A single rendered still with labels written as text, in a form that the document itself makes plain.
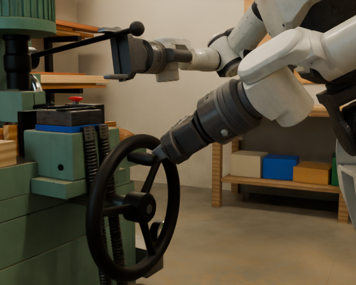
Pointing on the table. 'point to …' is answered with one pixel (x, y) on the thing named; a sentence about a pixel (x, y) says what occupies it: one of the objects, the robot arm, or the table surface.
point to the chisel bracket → (12, 104)
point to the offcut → (1, 153)
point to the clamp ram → (26, 117)
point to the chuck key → (58, 107)
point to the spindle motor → (22, 18)
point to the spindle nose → (17, 61)
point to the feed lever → (138, 30)
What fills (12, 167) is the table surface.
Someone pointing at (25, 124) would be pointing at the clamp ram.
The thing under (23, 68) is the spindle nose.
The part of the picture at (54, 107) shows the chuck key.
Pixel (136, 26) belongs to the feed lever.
